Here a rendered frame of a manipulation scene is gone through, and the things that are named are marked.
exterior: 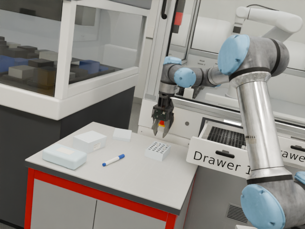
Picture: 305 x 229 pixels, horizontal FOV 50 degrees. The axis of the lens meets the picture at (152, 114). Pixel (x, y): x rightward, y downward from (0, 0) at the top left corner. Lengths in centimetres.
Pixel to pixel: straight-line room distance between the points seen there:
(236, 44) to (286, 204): 43
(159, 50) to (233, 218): 95
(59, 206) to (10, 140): 69
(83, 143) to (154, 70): 53
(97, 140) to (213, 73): 57
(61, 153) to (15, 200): 83
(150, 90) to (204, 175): 52
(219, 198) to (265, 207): 95
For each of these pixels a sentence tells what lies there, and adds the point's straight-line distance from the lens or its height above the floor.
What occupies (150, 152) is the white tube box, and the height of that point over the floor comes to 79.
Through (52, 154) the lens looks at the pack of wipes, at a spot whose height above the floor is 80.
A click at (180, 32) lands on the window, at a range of 164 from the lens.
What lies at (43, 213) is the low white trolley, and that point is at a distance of 143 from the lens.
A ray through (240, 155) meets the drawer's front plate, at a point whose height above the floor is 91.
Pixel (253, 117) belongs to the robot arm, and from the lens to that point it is 92.
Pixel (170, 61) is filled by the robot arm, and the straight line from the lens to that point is 138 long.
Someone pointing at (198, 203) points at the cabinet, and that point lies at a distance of 183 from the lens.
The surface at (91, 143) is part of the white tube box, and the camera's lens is 143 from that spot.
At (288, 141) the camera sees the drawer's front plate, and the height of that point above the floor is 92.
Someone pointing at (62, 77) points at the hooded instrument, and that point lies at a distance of 162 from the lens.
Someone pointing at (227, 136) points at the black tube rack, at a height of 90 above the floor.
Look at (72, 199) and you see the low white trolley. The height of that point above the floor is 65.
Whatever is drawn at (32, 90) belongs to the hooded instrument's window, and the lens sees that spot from 171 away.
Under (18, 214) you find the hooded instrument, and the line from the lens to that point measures 213.
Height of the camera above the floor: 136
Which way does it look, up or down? 17 degrees down
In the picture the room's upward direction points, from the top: 10 degrees clockwise
